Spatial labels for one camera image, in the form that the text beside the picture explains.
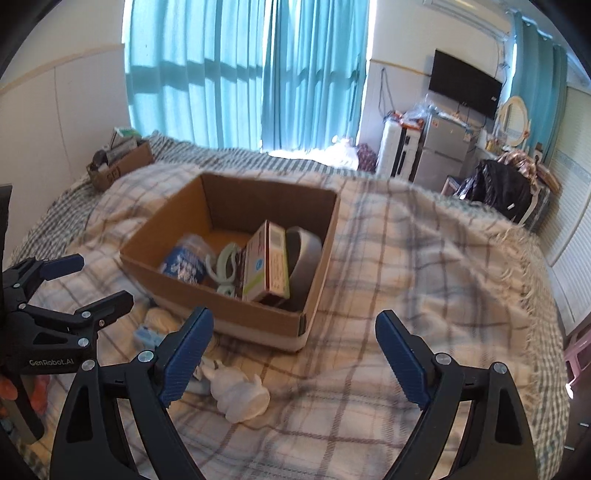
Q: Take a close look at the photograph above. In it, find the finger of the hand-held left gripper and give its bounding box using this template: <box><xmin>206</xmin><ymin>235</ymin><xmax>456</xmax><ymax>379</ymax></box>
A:
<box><xmin>22</xmin><ymin>291</ymin><xmax>136</xmax><ymax>349</ymax></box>
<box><xmin>0</xmin><ymin>254</ymin><xmax>86</xmax><ymax>302</ymax></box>

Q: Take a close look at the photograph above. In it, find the pale green ring cable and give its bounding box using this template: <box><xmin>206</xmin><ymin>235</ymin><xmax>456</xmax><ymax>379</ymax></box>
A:
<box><xmin>205</xmin><ymin>242</ymin><xmax>243</xmax><ymax>298</ymax></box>

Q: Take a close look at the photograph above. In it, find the plaid blanket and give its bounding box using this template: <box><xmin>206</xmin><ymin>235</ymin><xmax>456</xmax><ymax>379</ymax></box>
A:
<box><xmin>9</xmin><ymin>164</ymin><xmax>570</xmax><ymax>480</ymax></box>

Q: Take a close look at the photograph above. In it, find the white plush toy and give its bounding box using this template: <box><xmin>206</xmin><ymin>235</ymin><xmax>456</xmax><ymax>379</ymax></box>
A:
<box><xmin>203</xmin><ymin>360</ymin><xmax>271</xmax><ymax>424</ymax></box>

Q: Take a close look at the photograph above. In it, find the white green medicine box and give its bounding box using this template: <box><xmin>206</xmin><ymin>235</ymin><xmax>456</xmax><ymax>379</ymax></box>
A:
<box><xmin>240</xmin><ymin>220</ymin><xmax>291</xmax><ymax>303</ymax></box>

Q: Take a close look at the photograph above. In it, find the teal window curtain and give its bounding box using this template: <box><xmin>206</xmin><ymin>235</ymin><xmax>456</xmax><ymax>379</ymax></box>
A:
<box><xmin>124</xmin><ymin>0</ymin><xmax>371</xmax><ymax>155</ymax></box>

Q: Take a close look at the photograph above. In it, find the white suitcase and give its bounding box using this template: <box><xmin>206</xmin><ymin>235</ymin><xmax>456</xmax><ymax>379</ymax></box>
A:
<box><xmin>376</xmin><ymin>117</ymin><xmax>423</xmax><ymax>181</ymax></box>

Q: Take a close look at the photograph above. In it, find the red patterned bag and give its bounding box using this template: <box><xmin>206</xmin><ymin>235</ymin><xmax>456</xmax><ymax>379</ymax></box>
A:
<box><xmin>355</xmin><ymin>143</ymin><xmax>380</xmax><ymax>172</ymax></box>

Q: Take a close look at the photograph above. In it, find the blue printed plastic packet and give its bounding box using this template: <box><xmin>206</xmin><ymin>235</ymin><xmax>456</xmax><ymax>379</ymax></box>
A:
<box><xmin>161</xmin><ymin>234</ymin><xmax>214</xmax><ymax>289</ymax></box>

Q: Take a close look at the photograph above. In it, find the pink stool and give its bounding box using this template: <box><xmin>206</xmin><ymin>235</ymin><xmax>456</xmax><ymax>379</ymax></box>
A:
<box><xmin>564</xmin><ymin>335</ymin><xmax>591</xmax><ymax>388</ymax></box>

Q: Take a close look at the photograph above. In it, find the green checked bed sheet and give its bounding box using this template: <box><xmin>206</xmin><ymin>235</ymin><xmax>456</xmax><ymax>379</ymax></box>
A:
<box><xmin>9</xmin><ymin>130</ymin><xmax>571</xmax><ymax>416</ymax></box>

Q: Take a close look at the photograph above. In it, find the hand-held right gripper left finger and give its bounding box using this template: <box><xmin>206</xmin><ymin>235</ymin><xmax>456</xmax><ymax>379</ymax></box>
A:
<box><xmin>50</xmin><ymin>307</ymin><xmax>215</xmax><ymax>480</ymax></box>

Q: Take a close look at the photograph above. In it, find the oval white mirror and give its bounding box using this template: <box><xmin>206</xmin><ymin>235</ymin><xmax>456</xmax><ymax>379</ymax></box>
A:
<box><xmin>498</xmin><ymin>95</ymin><xmax>529</xmax><ymax>148</ymax></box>

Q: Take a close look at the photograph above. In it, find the black jacket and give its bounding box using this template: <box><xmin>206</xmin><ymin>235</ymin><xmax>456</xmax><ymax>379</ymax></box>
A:
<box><xmin>464</xmin><ymin>158</ymin><xmax>536</xmax><ymax>224</ymax></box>

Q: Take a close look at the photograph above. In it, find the clear plastic bag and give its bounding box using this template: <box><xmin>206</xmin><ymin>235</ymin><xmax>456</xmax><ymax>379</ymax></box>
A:
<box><xmin>402</xmin><ymin>102</ymin><xmax>437</xmax><ymax>127</ymax></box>

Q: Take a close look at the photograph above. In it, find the small cardboard box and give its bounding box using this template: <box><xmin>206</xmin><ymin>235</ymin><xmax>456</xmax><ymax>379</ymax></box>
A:
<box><xmin>87</xmin><ymin>128</ymin><xmax>155</xmax><ymax>192</ymax></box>

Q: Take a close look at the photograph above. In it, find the grey roll of tape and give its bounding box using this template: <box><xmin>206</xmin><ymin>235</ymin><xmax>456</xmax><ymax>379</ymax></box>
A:
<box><xmin>281</xmin><ymin>226</ymin><xmax>323</xmax><ymax>311</ymax></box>

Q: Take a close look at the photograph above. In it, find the black wall television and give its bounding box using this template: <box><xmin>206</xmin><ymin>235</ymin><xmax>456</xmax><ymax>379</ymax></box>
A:
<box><xmin>428</xmin><ymin>49</ymin><xmax>504</xmax><ymax>118</ymax></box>

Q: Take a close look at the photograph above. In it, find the teal side curtain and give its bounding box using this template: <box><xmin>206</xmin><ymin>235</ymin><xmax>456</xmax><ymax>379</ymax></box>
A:
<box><xmin>505</xmin><ymin>11</ymin><xmax>570</xmax><ymax>162</ymax></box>

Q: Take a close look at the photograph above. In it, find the white air conditioner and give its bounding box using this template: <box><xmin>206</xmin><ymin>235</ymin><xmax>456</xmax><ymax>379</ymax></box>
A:
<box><xmin>425</xmin><ymin>0</ymin><xmax>515</xmax><ymax>35</ymax></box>

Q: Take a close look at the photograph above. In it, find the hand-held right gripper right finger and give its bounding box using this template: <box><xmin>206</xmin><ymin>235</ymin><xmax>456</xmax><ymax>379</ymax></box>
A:
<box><xmin>375</xmin><ymin>310</ymin><xmax>541</xmax><ymax>480</ymax></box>

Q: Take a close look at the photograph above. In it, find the silver refrigerator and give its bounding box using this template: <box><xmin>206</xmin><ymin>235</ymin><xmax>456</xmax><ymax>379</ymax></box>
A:
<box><xmin>413</xmin><ymin>108</ymin><xmax>483</xmax><ymax>192</ymax></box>

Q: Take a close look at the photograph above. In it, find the person's left hand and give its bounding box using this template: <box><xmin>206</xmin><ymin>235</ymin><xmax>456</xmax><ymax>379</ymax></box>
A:
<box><xmin>0</xmin><ymin>373</ymin><xmax>51</xmax><ymax>416</ymax></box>

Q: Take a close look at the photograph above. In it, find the light blue small item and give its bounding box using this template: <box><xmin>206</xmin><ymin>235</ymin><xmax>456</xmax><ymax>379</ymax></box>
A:
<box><xmin>134</xmin><ymin>325</ymin><xmax>163</xmax><ymax>354</ymax></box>

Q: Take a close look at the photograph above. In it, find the large cardboard box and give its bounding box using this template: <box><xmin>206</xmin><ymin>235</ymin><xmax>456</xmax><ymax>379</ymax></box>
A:
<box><xmin>119</xmin><ymin>172</ymin><xmax>341</xmax><ymax>354</ymax></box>

